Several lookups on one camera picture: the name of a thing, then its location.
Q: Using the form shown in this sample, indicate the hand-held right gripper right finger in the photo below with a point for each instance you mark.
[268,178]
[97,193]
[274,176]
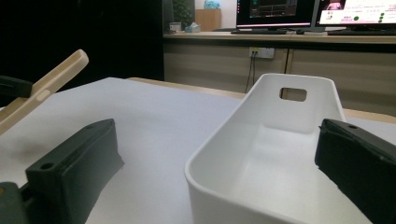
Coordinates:
[358,161]

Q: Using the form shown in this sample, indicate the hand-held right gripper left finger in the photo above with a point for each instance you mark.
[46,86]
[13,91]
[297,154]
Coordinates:
[74,174]

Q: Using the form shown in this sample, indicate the white plastic storage bin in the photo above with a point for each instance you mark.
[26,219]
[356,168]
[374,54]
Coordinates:
[264,161]

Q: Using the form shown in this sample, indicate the black curtain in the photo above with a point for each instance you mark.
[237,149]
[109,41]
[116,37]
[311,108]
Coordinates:
[77,34]

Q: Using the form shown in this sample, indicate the white table mat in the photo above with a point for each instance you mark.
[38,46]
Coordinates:
[149,124]

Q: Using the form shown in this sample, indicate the beige long desk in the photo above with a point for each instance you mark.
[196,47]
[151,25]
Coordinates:
[342,68]

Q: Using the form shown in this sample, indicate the black keyboard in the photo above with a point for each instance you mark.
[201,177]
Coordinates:
[361,32]
[258,31]

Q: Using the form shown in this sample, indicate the computer monitor with white screen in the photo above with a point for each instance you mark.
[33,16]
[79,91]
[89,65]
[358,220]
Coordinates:
[358,12]

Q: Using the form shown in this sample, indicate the wooden table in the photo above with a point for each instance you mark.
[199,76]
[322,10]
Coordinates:
[218,92]

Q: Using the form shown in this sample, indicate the black computer monitor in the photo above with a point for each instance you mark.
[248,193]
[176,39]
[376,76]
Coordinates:
[274,12]

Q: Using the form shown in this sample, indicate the small white jar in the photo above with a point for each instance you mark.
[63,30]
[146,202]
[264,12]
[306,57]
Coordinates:
[175,26]

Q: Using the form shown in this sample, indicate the green potted plant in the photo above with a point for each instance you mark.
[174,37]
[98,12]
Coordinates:
[183,11]

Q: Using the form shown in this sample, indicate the light blue tissue pack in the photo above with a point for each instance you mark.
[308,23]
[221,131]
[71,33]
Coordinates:
[193,28]

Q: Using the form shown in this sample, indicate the cardboard box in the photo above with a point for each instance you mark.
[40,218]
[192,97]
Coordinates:
[208,19]

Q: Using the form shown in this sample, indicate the white wall outlet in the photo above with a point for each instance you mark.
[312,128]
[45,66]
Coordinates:
[264,53]

